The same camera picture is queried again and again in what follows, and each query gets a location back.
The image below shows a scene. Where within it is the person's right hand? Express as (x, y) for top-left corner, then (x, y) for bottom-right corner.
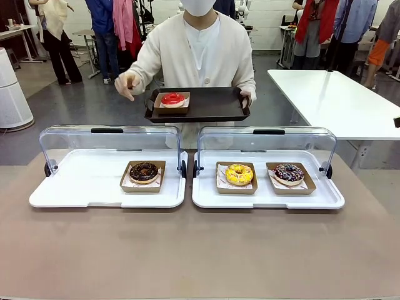
(114, 72), (142, 103)

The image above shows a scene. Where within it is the person's left hand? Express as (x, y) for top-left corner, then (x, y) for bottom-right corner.
(239, 89), (254, 109)

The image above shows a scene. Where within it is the dark brown serving tray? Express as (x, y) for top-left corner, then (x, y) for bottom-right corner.
(143, 86), (252, 124)

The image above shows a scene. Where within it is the red glazed donut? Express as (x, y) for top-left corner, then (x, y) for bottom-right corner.
(161, 92), (186, 109)
(152, 91), (191, 116)

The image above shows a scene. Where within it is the white printed paper liner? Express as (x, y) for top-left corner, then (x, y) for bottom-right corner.
(159, 96), (189, 109)
(123, 166), (164, 188)
(269, 170), (309, 191)
(217, 165), (254, 190)

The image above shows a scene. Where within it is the chocolate sprinkled donut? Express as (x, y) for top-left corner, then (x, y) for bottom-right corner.
(129, 161), (159, 184)

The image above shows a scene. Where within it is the person's left forearm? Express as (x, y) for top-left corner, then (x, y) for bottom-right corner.
(236, 59), (258, 94)

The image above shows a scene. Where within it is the person's right forearm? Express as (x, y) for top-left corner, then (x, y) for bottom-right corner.
(126, 52), (163, 87)

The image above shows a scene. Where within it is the person in cream cardigan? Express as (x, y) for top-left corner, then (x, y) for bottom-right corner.
(124, 0), (258, 149)

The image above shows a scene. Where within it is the person in cream vest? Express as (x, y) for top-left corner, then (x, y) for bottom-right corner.
(28, 0), (84, 85)

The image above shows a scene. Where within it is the yellow sprinkled donut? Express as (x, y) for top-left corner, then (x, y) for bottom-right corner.
(225, 163), (254, 186)

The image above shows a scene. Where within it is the purple glazed sprinkled donut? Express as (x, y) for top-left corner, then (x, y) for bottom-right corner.
(273, 163), (305, 187)

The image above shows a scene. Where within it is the person in navy clothes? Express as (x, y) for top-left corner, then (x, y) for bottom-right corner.
(214, 0), (237, 20)

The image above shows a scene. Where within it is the person in red vest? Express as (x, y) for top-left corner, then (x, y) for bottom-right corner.
(292, 0), (340, 69)

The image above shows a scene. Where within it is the dark sprinkled donut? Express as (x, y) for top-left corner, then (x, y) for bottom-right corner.
(266, 161), (318, 196)

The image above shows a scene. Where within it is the person in light blue shirt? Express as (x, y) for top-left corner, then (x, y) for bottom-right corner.
(324, 0), (379, 71)

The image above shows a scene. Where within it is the person with orange sleeve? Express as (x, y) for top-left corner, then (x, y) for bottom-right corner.
(364, 0), (400, 90)

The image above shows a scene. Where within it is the clear display case lid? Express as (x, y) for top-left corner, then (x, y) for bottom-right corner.
(192, 126), (338, 179)
(39, 124), (188, 179)

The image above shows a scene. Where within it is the small grey desk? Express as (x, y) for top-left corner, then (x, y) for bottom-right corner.
(73, 29), (101, 79)

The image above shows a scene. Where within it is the large white table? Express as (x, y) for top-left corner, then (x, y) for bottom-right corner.
(267, 68), (400, 171)

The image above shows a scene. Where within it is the white face mask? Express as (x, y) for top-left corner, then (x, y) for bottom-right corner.
(182, 0), (216, 18)

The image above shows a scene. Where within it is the white display case base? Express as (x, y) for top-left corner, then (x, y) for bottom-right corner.
(192, 149), (346, 209)
(28, 149), (189, 209)

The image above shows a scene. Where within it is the black slanted pole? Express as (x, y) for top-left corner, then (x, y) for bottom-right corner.
(326, 0), (356, 73)

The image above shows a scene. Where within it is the white cylindrical air purifier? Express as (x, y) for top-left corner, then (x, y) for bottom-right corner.
(0, 47), (34, 130)

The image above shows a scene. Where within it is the white side desk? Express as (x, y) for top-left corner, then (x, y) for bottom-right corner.
(0, 24), (48, 63)

